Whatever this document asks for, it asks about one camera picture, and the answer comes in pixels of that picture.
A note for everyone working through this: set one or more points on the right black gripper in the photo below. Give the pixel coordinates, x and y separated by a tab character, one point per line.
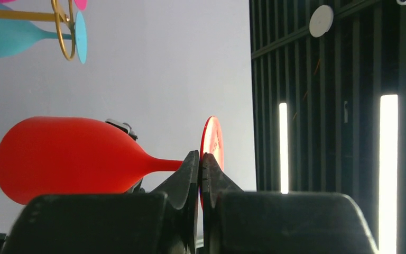
126	128

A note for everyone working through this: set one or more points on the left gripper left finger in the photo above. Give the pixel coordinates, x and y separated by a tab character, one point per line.
160	221

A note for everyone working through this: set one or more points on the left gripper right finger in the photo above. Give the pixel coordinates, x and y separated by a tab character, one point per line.
238	221

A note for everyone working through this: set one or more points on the red plastic wine glass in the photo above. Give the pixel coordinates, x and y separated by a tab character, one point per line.
72	155

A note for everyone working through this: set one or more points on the blue wine glass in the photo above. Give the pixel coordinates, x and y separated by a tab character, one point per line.
10	35

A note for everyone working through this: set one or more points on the gold wine glass rack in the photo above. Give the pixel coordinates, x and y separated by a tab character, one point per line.
61	28

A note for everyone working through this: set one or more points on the pink plastic wine glass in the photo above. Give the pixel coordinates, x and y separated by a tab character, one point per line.
81	4

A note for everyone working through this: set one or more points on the round white ceiling fixture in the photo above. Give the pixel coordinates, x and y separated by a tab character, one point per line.
321	21

